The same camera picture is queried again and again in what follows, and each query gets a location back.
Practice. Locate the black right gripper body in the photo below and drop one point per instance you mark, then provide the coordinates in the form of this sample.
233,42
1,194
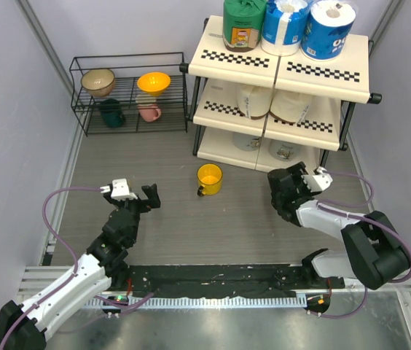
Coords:
302,188

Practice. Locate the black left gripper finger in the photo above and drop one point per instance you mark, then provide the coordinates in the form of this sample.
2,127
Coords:
152,200
109,199

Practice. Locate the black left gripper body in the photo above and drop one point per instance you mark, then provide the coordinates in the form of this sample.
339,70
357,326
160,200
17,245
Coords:
136,207

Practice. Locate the grey roll front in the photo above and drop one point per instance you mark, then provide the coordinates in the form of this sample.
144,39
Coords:
283,150

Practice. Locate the grey roll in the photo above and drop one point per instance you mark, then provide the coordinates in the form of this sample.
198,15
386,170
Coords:
283,150
245,142

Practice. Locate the cream roll front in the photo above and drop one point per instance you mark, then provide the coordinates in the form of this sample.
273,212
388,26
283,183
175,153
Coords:
289,106

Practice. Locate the cream roll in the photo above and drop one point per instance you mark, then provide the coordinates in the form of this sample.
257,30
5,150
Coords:
253,101
289,106

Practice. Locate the white roll blue base wrap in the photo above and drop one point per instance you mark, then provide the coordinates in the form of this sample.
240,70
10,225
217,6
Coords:
327,28

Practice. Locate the blue striped plastic-wrapped roll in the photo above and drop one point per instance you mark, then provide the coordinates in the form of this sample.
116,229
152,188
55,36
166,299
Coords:
283,26

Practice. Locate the green paper towel roll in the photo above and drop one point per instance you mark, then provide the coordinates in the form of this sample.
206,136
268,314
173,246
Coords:
242,24

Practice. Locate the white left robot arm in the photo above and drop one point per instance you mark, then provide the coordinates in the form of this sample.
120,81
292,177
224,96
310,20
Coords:
30,324

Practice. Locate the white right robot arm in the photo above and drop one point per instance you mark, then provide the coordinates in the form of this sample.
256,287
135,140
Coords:
374,252

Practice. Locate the cream three-tier shelf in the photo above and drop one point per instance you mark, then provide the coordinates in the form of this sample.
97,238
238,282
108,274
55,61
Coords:
337,86

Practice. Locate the yellow mug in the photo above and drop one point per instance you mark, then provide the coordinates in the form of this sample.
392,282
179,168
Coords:
209,179

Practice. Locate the dark green mug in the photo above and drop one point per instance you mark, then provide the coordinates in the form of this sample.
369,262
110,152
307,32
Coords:
111,113

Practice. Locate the pink mug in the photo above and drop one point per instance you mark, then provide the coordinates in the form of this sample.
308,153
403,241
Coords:
147,107

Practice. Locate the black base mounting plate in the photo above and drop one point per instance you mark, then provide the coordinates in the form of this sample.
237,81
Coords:
222,281

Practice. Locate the orange bowl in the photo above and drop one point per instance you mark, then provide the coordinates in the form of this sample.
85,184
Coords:
154,83

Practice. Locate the beige ceramic bowl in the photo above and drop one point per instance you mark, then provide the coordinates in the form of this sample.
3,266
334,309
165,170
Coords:
98,83

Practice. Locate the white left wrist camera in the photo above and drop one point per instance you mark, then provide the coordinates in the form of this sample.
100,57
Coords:
118,190

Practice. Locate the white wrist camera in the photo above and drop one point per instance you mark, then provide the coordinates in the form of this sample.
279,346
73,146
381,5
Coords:
118,190
318,182

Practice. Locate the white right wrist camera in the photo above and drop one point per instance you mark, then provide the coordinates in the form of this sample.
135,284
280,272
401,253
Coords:
318,182

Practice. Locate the black wire rack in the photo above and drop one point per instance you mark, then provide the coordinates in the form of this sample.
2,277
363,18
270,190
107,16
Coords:
127,69

